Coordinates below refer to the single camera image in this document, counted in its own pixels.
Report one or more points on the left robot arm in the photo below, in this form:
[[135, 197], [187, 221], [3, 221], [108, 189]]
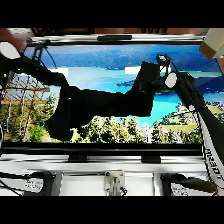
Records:
[[30, 65]]

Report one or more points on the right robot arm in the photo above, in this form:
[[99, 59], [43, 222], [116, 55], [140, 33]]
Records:
[[190, 90]]

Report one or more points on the beige cardboard box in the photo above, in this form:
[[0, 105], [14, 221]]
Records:
[[215, 43]]

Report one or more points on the black garment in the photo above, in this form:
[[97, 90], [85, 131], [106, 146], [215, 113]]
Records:
[[100, 103]]

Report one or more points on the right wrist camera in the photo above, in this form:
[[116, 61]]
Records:
[[162, 59]]

